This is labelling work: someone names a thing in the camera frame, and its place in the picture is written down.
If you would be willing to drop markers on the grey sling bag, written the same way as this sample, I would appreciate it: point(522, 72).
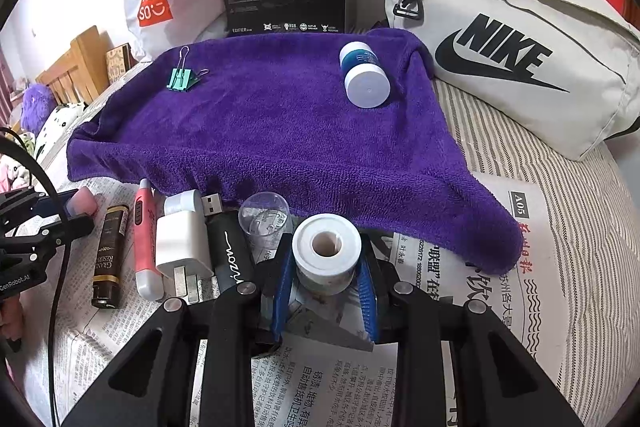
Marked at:
point(500, 7)

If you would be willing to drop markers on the pink cloth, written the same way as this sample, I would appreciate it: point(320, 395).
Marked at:
point(10, 174)

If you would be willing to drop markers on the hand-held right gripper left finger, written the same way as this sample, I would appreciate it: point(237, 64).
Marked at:
point(282, 288)

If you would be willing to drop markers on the white charger plug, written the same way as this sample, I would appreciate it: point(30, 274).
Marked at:
point(180, 242)

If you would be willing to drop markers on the black usb drive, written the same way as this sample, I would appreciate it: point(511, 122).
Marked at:
point(230, 247)

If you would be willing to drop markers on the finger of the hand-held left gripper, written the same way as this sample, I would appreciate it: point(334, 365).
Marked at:
point(70, 228)
point(52, 207)

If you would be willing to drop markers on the pink digital thermometer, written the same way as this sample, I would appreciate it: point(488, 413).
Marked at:
point(147, 247)

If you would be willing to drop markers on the black and gold tube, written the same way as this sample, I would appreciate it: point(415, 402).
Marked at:
point(110, 257)

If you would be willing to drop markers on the wooden headboard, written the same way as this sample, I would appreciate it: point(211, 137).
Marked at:
point(75, 72)

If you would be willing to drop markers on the clear plastic cup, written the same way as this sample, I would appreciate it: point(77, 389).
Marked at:
point(260, 217)

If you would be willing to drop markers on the white tape roll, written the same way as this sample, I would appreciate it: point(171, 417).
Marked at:
point(305, 253)

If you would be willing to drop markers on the green binder clip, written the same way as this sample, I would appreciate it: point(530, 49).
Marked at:
point(180, 79)

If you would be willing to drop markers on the white spotted pillow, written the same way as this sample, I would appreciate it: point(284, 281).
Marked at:
point(65, 122)

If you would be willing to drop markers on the purple plush toy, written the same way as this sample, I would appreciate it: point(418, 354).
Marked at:
point(37, 104)

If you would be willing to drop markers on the purple towel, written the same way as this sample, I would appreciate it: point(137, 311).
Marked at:
point(300, 132)

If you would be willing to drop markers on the newspaper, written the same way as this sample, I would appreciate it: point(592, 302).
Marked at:
point(325, 387)

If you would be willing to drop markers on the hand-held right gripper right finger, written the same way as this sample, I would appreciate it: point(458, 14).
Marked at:
point(365, 298)

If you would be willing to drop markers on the brown patterned box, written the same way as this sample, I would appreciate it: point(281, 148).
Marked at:
point(117, 62)

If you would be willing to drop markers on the pink and blue sponge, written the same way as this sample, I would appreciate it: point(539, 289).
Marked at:
point(82, 202)

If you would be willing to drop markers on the white bottle with blue label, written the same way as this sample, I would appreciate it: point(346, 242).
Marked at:
point(367, 87)

